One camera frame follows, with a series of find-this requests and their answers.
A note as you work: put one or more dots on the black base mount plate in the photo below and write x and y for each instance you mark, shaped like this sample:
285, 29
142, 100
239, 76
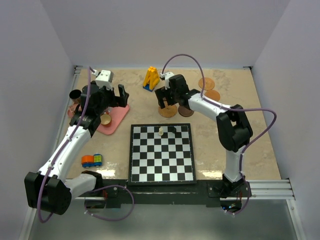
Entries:
209, 193

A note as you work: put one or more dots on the aluminium rail frame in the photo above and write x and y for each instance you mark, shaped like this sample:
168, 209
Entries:
272, 189

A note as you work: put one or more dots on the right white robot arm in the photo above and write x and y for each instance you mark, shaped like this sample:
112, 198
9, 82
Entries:
233, 127

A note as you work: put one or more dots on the white chess piece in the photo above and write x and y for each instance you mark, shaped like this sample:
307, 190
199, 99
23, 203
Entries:
160, 131

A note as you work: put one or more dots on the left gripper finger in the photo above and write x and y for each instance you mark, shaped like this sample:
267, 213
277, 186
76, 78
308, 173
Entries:
112, 106
123, 96

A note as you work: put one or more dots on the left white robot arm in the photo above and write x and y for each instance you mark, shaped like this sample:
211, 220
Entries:
48, 189

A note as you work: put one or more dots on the dark brown cup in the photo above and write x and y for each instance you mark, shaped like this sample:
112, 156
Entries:
75, 96

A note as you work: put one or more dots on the pink plastic tray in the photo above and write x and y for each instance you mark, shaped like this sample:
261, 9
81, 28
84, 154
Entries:
117, 115

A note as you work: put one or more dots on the yellow blue block structure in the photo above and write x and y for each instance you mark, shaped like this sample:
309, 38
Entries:
151, 79

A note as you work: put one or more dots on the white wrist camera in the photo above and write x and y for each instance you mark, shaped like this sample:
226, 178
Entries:
104, 78
165, 77

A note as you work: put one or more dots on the woven rattan coaster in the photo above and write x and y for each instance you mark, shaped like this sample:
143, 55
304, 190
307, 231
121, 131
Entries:
168, 111
206, 84

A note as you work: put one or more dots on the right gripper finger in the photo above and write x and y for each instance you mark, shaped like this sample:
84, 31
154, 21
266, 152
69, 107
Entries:
171, 100
161, 95

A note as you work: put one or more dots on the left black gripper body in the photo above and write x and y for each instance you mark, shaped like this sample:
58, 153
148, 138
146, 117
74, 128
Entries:
108, 97

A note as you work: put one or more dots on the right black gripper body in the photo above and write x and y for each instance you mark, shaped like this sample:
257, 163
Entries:
171, 92

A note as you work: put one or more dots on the black white chessboard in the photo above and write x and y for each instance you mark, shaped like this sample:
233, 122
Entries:
161, 160

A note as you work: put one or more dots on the orange blue toy car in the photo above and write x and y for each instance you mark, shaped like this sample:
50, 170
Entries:
95, 160

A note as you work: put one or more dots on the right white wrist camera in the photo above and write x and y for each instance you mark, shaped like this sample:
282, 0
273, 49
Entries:
165, 77

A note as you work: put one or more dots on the orange cup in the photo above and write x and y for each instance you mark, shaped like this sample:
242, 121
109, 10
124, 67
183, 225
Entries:
105, 120

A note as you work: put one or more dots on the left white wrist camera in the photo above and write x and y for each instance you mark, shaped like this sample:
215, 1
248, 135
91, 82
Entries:
104, 78

